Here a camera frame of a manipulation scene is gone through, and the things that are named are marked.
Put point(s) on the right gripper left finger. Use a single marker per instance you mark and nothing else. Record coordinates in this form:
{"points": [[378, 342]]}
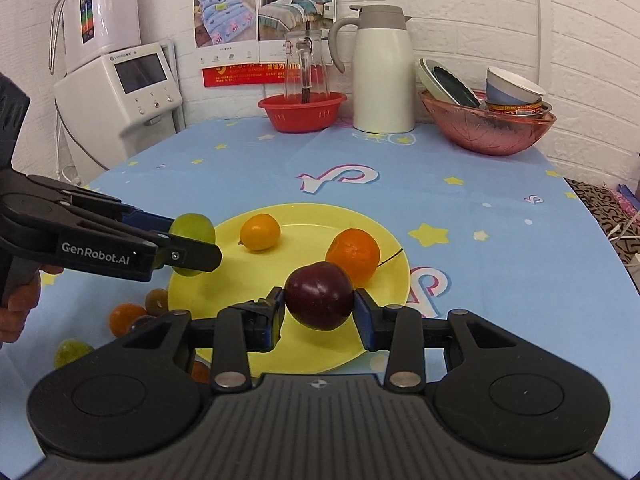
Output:
{"points": [[222, 342]]}

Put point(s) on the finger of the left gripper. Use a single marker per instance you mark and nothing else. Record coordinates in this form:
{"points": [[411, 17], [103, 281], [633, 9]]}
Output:
{"points": [[106, 246], [106, 206]]}

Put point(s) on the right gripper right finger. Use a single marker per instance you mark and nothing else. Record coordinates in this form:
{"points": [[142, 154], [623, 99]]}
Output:
{"points": [[405, 334]]}

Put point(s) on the green mango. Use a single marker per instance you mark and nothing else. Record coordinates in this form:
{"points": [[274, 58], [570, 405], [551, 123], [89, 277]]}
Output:
{"points": [[194, 227], [70, 350]]}

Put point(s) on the red small tomato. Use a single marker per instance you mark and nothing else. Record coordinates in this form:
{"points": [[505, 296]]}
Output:
{"points": [[200, 372]]}

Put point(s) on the brown kiwi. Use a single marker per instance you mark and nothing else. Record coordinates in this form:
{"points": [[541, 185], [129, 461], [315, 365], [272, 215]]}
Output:
{"points": [[156, 302]]}

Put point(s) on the yellow-orange kumquat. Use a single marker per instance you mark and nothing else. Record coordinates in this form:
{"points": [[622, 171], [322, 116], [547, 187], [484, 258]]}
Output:
{"points": [[260, 232]]}

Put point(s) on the dark purple plum back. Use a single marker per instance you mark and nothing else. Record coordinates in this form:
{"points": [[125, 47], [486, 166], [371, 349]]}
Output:
{"points": [[141, 321]]}

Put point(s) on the dark purple plum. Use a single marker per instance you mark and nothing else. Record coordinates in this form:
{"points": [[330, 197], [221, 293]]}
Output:
{"points": [[319, 296], [141, 321]]}

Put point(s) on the dark purple plum front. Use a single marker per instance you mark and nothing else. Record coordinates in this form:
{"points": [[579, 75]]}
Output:
{"points": [[319, 296]]}

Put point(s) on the large orange tangerine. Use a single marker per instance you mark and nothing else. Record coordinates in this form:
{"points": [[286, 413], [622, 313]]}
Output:
{"points": [[357, 253]]}

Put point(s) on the orange kumquat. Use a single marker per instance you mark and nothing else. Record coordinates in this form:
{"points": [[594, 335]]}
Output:
{"points": [[123, 316]]}

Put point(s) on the left hand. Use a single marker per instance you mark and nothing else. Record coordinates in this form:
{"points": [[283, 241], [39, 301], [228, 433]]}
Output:
{"points": [[21, 301]]}

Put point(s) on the yellow plastic plate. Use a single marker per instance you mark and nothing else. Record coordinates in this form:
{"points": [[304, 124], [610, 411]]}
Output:
{"points": [[318, 332]]}

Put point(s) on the white water dispenser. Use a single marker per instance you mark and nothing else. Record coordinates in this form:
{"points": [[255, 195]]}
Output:
{"points": [[119, 105]]}

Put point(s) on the blue patterned tablecloth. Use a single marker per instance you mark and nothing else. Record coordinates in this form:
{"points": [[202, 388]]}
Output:
{"points": [[505, 237]]}

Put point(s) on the red plastic basket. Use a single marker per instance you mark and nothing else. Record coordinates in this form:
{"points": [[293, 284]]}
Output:
{"points": [[289, 115]]}

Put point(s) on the clear glass cups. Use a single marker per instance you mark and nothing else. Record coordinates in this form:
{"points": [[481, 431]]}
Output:
{"points": [[305, 70]]}

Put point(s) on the green white plate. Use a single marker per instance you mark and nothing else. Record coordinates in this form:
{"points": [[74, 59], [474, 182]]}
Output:
{"points": [[443, 85]]}

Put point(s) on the stacked ceramic bowls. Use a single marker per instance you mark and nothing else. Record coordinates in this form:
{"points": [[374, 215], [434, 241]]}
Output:
{"points": [[513, 94]]}

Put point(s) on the white thermos jug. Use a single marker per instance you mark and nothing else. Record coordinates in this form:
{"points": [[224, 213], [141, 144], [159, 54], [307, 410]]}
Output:
{"points": [[383, 68]]}

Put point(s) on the white wall water purifier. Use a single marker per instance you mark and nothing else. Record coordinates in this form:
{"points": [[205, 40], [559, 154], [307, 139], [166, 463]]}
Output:
{"points": [[96, 27]]}

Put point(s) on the bedding wall poster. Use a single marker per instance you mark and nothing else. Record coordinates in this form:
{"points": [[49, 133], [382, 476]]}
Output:
{"points": [[243, 41]]}

